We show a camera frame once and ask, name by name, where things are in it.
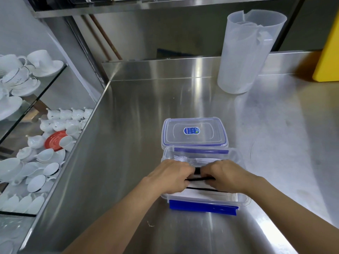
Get stack of white saucers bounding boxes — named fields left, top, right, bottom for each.
left=11, top=78, right=41, bottom=97

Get black elastic band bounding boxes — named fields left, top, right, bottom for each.
left=186, top=168, right=216, bottom=182

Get white saucer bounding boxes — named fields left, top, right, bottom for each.
left=32, top=60, right=65, bottom=78

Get bundle of clear plastic forks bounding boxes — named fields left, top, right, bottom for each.
left=173, top=154, right=213, bottom=167

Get clear container lid blue seal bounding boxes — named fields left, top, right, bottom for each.
left=161, top=117, right=229, bottom=151

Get clear food container blue clasps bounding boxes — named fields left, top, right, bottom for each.
left=160, top=146, right=251, bottom=216

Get translucent plastic pitcher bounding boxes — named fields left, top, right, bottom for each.
left=217, top=9, right=288, bottom=95

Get person's left hand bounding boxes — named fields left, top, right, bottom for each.
left=146, top=159, right=196, bottom=200

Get person's left forearm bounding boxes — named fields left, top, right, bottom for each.
left=62, top=177, right=162, bottom=254

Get white cup with dark rim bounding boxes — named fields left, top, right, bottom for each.
left=1, top=66, right=30, bottom=86

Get pile of white cups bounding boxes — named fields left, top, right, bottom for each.
left=0, top=147, right=67, bottom=215

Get person's right forearm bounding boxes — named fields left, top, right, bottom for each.
left=249, top=176, right=339, bottom=254

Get white plate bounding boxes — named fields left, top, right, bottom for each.
left=0, top=96, right=23, bottom=121

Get stainless steel wall shelf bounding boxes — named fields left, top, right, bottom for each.
left=21, top=0, right=305, bottom=19

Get group of white creamer jugs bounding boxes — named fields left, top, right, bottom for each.
left=25, top=107, right=94, bottom=156

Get glass shelf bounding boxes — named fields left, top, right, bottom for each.
left=0, top=63, right=69, bottom=144

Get person's right hand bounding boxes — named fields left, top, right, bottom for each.
left=200, top=159, right=263, bottom=195

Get yellow plastic board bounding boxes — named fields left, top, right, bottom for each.
left=312, top=17, right=339, bottom=82

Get red saucer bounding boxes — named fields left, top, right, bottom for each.
left=44, top=130, right=68, bottom=152

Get copper pipe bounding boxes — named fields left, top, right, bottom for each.
left=81, top=15, right=112, bottom=61
left=90, top=15, right=123, bottom=61

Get white paper napkins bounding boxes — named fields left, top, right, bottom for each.
left=169, top=186, right=239, bottom=203

